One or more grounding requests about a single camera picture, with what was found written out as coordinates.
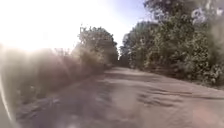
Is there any row of bushes and trees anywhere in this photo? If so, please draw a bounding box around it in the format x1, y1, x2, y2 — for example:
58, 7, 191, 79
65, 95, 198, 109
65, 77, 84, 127
0, 25, 120, 111

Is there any grey asphalt road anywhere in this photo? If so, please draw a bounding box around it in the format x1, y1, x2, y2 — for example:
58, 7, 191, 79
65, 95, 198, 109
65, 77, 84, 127
14, 66, 224, 128

